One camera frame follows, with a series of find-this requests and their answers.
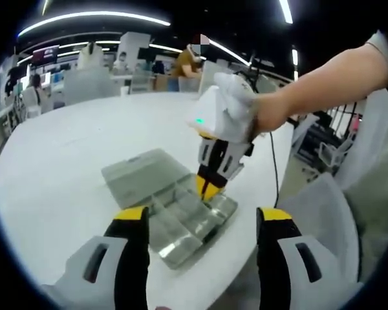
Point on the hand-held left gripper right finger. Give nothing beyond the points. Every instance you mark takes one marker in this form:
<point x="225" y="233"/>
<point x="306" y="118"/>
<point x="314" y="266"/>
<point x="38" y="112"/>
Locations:
<point x="329" y="284"/>

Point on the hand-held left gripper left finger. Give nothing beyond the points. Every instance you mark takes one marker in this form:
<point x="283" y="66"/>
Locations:
<point x="77" y="284"/>

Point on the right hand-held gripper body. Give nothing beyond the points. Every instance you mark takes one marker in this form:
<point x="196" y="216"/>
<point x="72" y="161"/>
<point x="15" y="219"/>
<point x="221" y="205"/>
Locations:
<point x="223" y="113"/>

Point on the grey transparent dual guide fixture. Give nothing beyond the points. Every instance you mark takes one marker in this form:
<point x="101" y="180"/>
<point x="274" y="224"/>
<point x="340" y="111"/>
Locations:
<point x="139" y="174"/>

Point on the grey mesh office chair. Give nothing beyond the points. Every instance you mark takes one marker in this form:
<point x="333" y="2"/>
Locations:
<point x="317" y="226"/>

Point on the white paper cup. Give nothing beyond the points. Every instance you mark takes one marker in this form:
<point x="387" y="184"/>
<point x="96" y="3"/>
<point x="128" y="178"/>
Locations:
<point x="125" y="91"/>

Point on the white swivel chair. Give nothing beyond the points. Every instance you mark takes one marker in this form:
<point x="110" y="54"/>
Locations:
<point x="336" y="151"/>

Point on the grey partition panel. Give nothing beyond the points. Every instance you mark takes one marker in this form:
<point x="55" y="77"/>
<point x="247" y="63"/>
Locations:
<point x="90" y="87"/>

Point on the dark red wall screen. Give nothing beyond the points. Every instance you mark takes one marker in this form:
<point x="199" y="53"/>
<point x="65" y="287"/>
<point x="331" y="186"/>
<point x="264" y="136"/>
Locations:
<point x="45" y="54"/>

